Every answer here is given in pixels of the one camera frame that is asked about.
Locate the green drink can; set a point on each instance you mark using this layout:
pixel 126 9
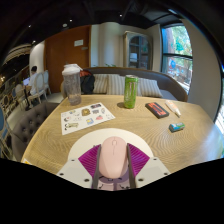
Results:
pixel 131 91

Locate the small green blue box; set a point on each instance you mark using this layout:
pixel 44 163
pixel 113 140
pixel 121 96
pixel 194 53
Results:
pixel 177 127

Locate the clear shaker bottle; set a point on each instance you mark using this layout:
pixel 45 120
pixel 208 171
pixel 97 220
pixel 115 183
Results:
pixel 72 86

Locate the yellow card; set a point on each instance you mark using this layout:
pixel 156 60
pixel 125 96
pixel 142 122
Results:
pixel 26 161

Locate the pink computer mouse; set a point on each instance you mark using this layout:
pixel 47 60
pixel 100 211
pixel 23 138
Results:
pixel 113 156

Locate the dark-framed window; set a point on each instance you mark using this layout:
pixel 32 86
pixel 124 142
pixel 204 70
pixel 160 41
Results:
pixel 178 56

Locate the striped pillow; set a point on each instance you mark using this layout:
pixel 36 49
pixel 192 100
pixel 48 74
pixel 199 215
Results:
pixel 100 84
pixel 150 87
pixel 116 85

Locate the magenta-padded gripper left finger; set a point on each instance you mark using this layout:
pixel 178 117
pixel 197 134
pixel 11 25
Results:
pixel 71 170

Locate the black bag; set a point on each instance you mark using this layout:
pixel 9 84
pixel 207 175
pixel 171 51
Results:
pixel 87 82

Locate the black and red box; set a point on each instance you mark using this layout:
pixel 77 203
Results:
pixel 157 110

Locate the white sticker sheet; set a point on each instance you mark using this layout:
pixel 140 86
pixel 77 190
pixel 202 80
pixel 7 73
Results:
pixel 85 116

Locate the person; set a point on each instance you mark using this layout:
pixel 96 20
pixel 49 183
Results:
pixel 32 81

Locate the arched glass-door cabinet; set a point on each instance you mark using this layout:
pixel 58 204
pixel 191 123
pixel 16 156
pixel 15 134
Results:
pixel 138 50

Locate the brown wooden door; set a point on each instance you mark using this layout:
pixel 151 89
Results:
pixel 65 53

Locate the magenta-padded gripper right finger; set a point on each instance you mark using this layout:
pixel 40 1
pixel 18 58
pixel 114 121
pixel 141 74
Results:
pixel 151 168

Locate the plastic-wrapped tube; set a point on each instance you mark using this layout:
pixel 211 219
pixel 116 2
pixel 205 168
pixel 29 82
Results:
pixel 173 108

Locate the grey tufted chair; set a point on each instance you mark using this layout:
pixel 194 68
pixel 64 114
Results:
pixel 30 126

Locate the brown curved sofa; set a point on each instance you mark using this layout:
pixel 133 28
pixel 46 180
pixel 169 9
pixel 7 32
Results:
pixel 170 85

